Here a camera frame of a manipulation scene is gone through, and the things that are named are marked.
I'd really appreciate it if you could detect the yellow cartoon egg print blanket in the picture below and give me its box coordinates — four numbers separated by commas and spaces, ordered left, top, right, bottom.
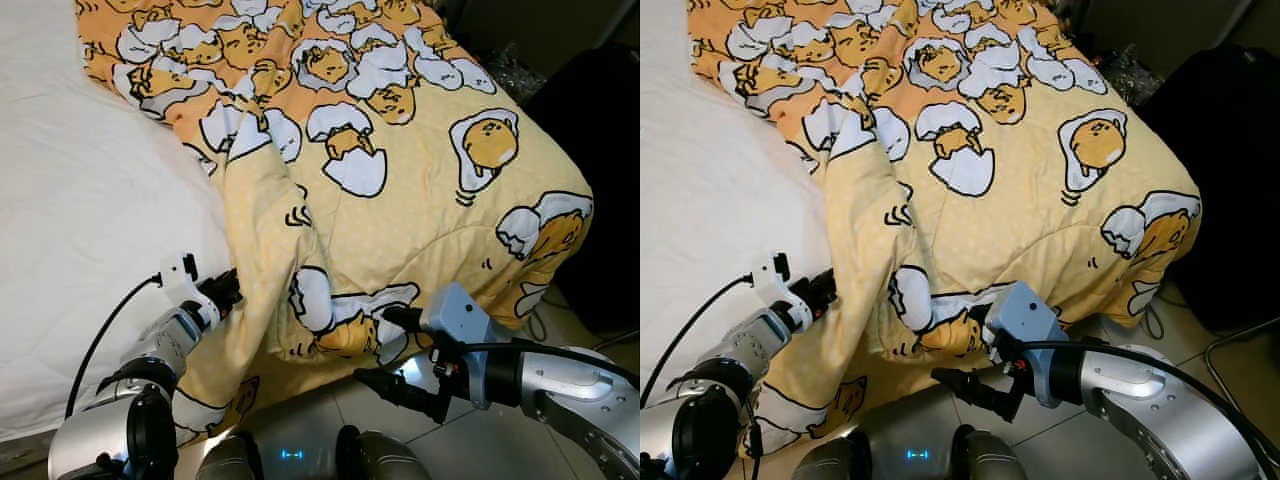
685, 0, 1204, 456
75, 0, 596, 446

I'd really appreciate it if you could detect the dark right robot leg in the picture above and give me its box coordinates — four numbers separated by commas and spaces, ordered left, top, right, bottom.
335, 425, 431, 480
950, 425, 1026, 480

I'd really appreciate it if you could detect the dark robot leg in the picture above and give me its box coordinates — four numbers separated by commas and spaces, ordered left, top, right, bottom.
950, 425, 1026, 480
335, 425, 431, 480
790, 430, 881, 480
195, 428, 266, 480

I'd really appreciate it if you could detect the dark robot waist blue light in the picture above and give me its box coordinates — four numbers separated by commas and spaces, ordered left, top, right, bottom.
880, 440, 956, 480
262, 440, 341, 480

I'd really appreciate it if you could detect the white quilted mattress pad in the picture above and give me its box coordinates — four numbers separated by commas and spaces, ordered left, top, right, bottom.
0, 0, 236, 441
640, 0, 836, 381

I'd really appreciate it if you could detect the dark left robot leg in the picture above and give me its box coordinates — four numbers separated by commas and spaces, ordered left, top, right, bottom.
790, 430, 881, 480
195, 428, 266, 480

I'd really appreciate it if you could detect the large black suitcase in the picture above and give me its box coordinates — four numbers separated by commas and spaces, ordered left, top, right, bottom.
1135, 45, 1280, 331
520, 45, 641, 336

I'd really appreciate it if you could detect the crumpled clear plastic bag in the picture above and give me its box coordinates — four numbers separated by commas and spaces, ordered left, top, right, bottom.
480, 40, 546, 101
1095, 45, 1161, 101

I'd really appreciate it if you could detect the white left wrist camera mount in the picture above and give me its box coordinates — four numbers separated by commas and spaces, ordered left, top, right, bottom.
750, 252, 811, 306
158, 252, 216, 311

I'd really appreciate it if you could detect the light grey right wrist camera mount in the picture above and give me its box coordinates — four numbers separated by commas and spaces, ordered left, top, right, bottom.
420, 282, 496, 351
985, 280, 1066, 351

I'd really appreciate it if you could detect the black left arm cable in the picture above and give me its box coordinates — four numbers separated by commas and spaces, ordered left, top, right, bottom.
640, 272, 756, 411
65, 272, 166, 421

